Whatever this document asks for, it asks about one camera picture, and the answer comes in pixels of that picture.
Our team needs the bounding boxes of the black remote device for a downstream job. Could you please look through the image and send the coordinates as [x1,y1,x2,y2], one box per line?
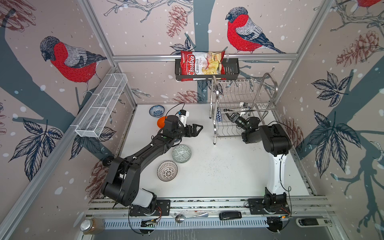
[219,211,242,221]

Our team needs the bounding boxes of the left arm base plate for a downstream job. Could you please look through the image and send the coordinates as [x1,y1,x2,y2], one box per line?
[129,199,171,217]

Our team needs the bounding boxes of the red cassava chips bag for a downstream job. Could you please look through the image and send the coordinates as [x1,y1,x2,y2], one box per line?
[181,51,225,77]

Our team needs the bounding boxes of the stainless steel dish rack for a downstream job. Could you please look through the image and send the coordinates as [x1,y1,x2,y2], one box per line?
[209,73,279,144]

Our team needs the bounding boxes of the black round knob bottle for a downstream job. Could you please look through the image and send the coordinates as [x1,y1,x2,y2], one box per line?
[101,155,115,167]

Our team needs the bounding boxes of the metal spoon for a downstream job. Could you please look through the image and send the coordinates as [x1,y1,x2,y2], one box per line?
[175,212,209,224]

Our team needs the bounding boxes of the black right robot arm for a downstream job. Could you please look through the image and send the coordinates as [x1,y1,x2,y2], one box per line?
[226,113,292,214]

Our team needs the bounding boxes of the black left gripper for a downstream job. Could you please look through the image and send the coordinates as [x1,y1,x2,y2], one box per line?
[171,123,203,140]

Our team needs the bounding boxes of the black wire shelf basket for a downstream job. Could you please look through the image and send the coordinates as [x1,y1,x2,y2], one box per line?
[175,58,240,82]

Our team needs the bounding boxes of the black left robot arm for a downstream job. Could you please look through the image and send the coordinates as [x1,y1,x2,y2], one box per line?
[101,115,204,209]

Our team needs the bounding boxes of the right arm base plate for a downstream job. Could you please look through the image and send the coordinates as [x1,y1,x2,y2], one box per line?
[248,198,291,215]

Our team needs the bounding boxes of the blue floral white bowl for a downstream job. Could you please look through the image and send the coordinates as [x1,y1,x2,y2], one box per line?
[149,105,165,118]

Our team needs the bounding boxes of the orange plastic bowl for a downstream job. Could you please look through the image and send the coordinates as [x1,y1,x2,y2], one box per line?
[157,117,166,129]

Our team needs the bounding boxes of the brown white patterned bowl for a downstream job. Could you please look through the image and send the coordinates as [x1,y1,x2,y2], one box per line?
[157,161,178,182]

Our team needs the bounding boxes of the white wire mesh basket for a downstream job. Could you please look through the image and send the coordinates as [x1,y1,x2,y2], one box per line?
[75,73,128,138]

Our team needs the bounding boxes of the glass jar with silver lid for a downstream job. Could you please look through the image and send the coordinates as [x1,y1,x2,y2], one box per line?
[80,218,105,235]

